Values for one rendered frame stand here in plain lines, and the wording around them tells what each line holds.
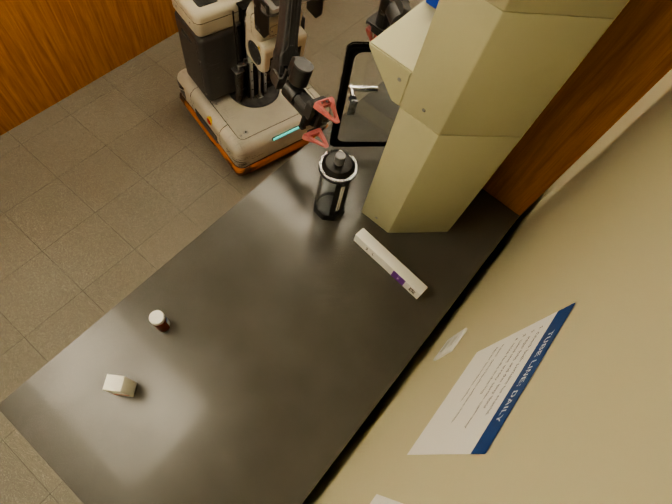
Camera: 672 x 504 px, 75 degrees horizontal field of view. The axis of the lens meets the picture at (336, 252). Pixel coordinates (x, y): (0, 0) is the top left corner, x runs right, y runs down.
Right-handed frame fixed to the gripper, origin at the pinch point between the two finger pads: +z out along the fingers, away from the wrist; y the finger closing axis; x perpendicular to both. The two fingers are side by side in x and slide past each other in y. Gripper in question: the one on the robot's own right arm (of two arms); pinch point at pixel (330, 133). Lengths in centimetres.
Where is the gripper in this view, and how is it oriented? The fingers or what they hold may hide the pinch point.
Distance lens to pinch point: 129.5
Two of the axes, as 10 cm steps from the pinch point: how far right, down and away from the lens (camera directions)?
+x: 7.1, -4.4, 5.6
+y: 3.2, -5.0, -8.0
